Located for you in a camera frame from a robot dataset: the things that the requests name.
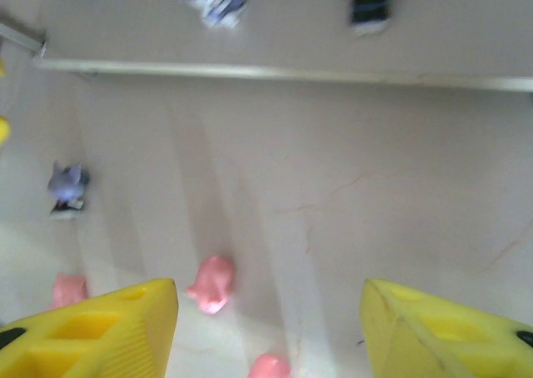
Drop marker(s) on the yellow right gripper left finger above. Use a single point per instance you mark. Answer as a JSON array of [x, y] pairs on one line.
[[83, 340]]

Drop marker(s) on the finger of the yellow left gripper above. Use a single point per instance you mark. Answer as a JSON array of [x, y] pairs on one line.
[[1, 68], [3, 130]]

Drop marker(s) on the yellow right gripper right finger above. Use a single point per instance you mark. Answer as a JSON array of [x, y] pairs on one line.
[[449, 344]]

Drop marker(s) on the pink plastic pig toy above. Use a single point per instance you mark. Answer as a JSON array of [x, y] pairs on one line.
[[212, 284], [270, 365], [68, 290]]

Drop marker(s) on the grey purple cat figurine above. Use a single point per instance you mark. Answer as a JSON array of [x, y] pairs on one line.
[[66, 188]]

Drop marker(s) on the black hooded figurine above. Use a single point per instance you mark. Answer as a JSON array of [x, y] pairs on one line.
[[214, 1]]

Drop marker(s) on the black winged figurine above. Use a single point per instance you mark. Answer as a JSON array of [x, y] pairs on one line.
[[368, 7]]

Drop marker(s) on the white two-tier shelf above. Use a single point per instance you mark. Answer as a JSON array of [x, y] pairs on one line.
[[291, 28]]

